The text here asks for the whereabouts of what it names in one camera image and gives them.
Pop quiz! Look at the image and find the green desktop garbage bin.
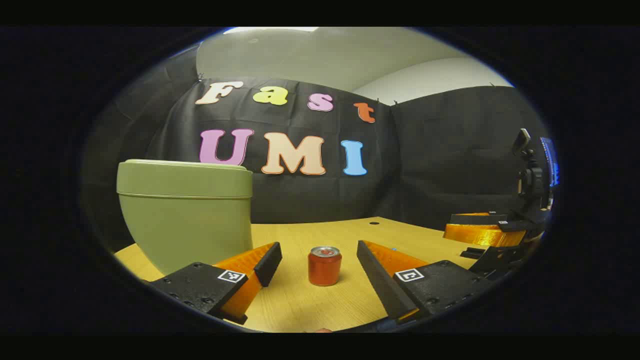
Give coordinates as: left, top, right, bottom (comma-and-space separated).
116, 159, 254, 276

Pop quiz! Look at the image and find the red pop can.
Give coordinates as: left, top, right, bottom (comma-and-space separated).
307, 246, 343, 287

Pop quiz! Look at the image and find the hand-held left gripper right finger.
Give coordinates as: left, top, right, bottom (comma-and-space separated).
356, 240, 496, 323

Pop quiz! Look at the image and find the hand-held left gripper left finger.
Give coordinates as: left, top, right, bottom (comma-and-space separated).
145, 242, 283, 326

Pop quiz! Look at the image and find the black backdrop cloth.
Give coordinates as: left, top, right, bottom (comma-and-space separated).
82, 45, 556, 251

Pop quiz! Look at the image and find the wooden desktop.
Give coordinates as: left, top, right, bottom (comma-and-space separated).
114, 216, 543, 333

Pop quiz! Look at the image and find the computer monitor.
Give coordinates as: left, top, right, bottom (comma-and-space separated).
539, 136, 560, 187

